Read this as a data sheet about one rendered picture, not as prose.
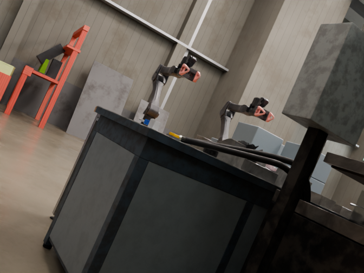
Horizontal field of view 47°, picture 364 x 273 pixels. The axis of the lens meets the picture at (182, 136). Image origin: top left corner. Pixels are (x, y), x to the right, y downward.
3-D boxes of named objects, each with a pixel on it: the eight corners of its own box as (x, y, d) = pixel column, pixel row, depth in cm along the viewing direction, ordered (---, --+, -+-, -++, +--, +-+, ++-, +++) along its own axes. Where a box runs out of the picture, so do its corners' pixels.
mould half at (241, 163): (190, 148, 255) (200, 128, 256) (222, 162, 269) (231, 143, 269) (240, 169, 212) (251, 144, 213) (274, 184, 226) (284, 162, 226)
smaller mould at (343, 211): (319, 206, 295) (323, 198, 295) (330, 211, 302) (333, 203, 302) (338, 214, 281) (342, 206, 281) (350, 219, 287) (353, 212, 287)
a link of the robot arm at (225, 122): (228, 149, 299) (233, 110, 314) (221, 145, 296) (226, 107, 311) (223, 151, 304) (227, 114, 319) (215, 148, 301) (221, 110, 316)
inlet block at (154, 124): (135, 122, 230) (138, 113, 231) (140, 124, 234) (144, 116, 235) (151, 129, 223) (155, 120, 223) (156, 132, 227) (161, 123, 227)
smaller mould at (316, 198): (296, 195, 288) (300, 186, 288) (309, 201, 296) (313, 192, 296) (318, 205, 271) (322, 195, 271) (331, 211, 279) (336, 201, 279)
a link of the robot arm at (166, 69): (186, 70, 265) (168, 70, 293) (175, 64, 261) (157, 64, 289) (179, 88, 265) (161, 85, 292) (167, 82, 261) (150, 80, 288)
